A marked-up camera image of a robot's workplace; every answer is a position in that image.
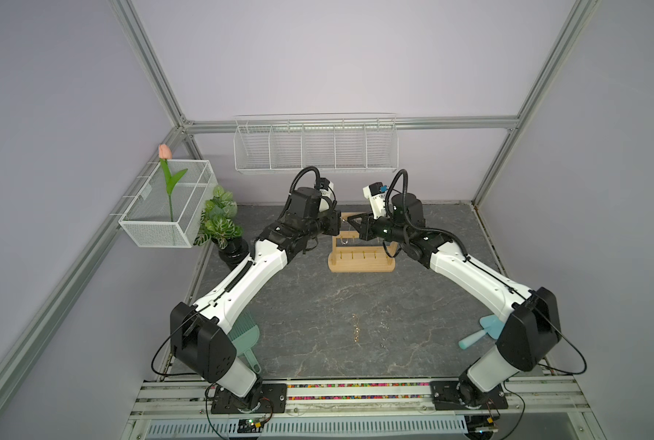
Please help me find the pink artificial tulip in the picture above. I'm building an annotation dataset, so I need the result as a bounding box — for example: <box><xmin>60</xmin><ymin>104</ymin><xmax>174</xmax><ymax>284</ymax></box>
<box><xmin>158</xmin><ymin>144</ymin><xmax>187</xmax><ymax>222</ymax></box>

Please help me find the black ribbed vase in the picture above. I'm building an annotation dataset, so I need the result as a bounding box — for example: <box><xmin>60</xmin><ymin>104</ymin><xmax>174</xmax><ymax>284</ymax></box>
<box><xmin>218</xmin><ymin>236</ymin><xmax>249</xmax><ymax>271</ymax></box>

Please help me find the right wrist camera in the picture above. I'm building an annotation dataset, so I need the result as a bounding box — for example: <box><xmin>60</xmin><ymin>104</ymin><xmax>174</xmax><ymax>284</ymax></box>
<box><xmin>363</xmin><ymin>181</ymin><xmax>387</xmax><ymax>219</ymax></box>

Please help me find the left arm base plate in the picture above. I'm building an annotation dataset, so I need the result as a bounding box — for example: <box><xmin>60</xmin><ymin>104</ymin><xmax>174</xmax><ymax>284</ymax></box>
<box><xmin>211</xmin><ymin>382</ymin><xmax>288</xmax><ymax>414</ymax></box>

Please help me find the green artificial potted plant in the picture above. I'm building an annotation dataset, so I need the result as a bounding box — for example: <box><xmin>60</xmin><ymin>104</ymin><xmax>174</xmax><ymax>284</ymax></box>
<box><xmin>193</xmin><ymin>185</ymin><xmax>244</xmax><ymax>250</ymax></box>

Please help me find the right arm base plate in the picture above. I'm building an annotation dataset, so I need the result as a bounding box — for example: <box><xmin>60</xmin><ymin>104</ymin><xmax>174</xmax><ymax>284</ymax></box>
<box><xmin>430</xmin><ymin>379</ymin><xmax>508</xmax><ymax>411</ymax></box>

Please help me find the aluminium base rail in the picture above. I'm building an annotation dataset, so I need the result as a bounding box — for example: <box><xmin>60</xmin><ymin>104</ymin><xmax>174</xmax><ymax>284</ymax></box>
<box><xmin>130</xmin><ymin>376</ymin><xmax>591</xmax><ymax>420</ymax></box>

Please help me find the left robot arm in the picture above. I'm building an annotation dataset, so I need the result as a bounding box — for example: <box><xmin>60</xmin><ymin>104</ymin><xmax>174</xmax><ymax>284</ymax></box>
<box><xmin>170</xmin><ymin>210</ymin><xmax>341</xmax><ymax>401</ymax></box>

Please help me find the green dustpan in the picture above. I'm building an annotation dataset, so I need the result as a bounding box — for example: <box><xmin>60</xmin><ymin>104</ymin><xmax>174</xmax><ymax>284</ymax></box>
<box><xmin>229</xmin><ymin>311</ymin><xmax>262</xmax><ymax>374</ymax></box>

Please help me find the white wire wall shelf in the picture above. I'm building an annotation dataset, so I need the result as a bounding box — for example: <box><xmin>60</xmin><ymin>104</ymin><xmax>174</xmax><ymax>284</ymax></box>
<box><xmin>233</xmin><ymin>113</ymin><xmax>399</xmax><ymax>173</ymax></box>

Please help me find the wooden jewelry display stand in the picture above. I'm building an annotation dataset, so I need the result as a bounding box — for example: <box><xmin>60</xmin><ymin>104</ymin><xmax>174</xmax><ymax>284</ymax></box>
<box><xmin>328</xmin><ymin>213</ymin><xmax>398</xmax><ymax>273</ymax></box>

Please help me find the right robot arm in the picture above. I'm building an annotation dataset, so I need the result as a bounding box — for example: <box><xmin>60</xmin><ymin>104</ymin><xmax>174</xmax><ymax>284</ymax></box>
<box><xmin>347</xmin><ymin>214</ymin><xmax>561</xmax><ymax>407</ymax></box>

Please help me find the white slotted cable duct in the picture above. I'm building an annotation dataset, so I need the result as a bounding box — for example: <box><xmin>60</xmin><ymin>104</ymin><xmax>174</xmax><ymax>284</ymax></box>
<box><xmin>145</xmin><ymin>414</ymin><xmax>468</xmax><ymax>439</ymax></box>

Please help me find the white mesh wall basket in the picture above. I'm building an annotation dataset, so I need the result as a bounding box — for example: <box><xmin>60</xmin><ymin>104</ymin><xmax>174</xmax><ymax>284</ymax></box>
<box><xmin>118</xmin><ymin>159</ymin><xmax>218</xmax><ymax>249</ymax></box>

